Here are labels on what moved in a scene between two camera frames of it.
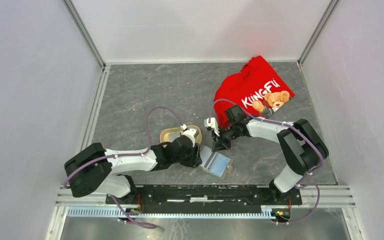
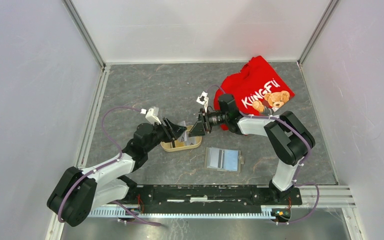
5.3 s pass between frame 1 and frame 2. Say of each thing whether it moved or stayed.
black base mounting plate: stayed
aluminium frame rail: stayed
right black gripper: moved
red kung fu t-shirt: stayed
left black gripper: moved
